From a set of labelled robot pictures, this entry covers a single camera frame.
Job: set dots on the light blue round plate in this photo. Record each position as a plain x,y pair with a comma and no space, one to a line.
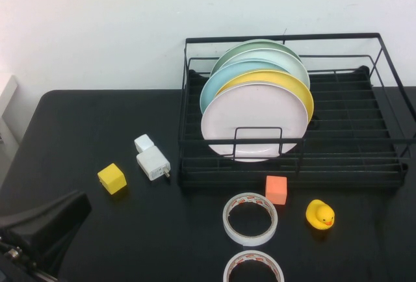
211,90

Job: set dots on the white charger with prongs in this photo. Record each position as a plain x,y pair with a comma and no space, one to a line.
152,163

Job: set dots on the orange foam cube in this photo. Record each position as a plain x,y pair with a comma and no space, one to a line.
276,191

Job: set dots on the white round plate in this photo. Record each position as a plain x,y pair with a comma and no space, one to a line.
286,61

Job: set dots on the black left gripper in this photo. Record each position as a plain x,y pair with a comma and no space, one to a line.
13,261

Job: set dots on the white double-sided tape roll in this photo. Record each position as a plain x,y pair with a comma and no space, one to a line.
250,239
253,254

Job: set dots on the green round plate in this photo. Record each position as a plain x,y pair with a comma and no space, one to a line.
260,44

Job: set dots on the pink round plate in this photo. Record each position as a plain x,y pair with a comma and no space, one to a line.
247,113

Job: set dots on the yellow rubber duck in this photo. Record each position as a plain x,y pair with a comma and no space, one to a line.
320,215

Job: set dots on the yellow round plate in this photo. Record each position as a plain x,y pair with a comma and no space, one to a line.
302,93

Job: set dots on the small white charger cube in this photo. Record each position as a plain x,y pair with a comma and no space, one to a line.
143,143

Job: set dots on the yellow foam cube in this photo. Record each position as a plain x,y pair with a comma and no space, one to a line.
112,178

